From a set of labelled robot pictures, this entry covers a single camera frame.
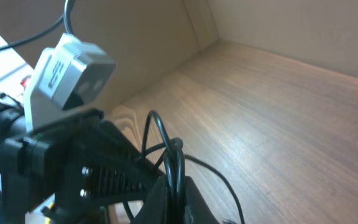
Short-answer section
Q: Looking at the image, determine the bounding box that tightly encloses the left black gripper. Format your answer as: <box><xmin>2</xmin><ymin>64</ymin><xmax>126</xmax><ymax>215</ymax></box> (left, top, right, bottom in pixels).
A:
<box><xmin>0</xmin><ymin>109</ymin><xmax>160</xmax><ymax>223</ymax></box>

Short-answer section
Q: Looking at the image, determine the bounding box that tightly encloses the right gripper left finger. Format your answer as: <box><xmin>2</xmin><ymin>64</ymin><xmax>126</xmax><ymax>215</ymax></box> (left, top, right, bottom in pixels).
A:
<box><xmin>131</xmin><ymin>175</ymin><xmax>171</xmax><ymax>224</ymax></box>

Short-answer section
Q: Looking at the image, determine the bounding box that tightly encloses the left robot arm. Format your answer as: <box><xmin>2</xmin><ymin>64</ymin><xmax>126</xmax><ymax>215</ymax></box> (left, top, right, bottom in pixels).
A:
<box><xmin>0</xmin><ymin>102</ymin><xmax>160</xmax><ymax>223</ymax></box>

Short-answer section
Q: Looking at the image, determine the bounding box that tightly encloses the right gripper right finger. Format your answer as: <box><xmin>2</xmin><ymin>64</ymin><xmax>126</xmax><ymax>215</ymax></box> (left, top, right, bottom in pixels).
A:
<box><xmin>183</xmin><ymin>176</ymin><xmax>219</xmax><ymax>224</ymax></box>

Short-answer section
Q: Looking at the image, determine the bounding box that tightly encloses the left camera black cable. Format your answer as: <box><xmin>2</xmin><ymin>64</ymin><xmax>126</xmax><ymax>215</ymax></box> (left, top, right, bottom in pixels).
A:
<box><xmin>0</xmin><ymin>0</ymin><xmax>76</xmax><ymax>57</ymax></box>

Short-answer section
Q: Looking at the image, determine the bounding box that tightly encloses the black cable bundle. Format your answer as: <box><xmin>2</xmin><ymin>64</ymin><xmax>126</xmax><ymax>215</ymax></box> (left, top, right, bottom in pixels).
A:
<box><xmin>121</xmin><ymin>110</ymin><xmax>247</xmax><ymax>224</ymax></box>

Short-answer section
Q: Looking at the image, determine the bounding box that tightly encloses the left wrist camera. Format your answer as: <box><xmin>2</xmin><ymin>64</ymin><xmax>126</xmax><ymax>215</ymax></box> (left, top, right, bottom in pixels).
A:
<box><xmin>23</xmin><ymin>34</ymin><xmax>116</xmax><ymax>132</ymax></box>

